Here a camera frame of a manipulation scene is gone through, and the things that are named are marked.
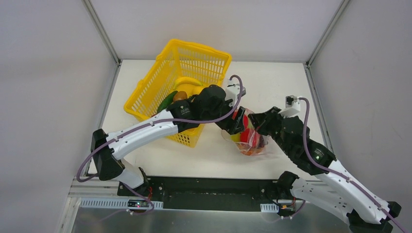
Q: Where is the red tomato toy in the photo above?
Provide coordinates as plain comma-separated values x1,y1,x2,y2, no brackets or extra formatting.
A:
240,129,260,147

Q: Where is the yellow plastic basket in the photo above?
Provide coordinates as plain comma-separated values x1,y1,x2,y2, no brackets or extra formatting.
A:
123,38,233,148

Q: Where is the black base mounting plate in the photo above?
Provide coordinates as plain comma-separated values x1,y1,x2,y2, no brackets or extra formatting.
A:
135,176,296,212

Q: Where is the yellow-green pepper toy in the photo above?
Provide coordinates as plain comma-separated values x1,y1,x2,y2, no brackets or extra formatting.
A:
230,133,241,142

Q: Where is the clear pink-dotted zip bag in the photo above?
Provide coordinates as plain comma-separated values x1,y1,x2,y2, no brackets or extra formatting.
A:
221,108,269,156

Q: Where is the green cucumber toy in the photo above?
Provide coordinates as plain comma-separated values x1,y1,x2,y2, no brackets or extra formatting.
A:
156,90,178,113

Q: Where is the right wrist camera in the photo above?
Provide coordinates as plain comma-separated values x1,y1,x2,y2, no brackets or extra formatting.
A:
279,95,301,118

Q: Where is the purple grapes toy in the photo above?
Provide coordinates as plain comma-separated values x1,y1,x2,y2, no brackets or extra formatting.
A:
258,135,268,148

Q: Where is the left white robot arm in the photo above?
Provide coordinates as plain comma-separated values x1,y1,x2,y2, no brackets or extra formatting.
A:
91,84,246,197

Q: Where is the yellow banana toy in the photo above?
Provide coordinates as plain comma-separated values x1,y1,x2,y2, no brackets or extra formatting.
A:
173,76,203,89

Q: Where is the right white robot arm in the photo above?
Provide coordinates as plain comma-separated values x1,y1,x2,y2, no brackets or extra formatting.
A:
249,107,402,233

